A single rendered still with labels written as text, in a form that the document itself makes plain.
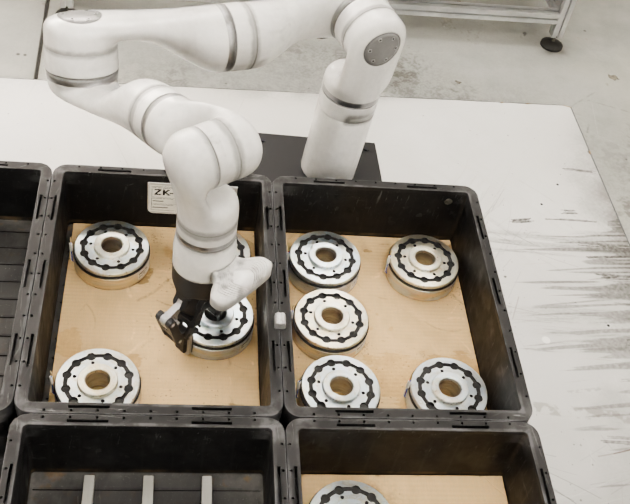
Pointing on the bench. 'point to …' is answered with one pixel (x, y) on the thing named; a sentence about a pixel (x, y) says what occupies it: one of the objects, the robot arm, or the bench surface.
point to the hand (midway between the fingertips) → (198, 331)
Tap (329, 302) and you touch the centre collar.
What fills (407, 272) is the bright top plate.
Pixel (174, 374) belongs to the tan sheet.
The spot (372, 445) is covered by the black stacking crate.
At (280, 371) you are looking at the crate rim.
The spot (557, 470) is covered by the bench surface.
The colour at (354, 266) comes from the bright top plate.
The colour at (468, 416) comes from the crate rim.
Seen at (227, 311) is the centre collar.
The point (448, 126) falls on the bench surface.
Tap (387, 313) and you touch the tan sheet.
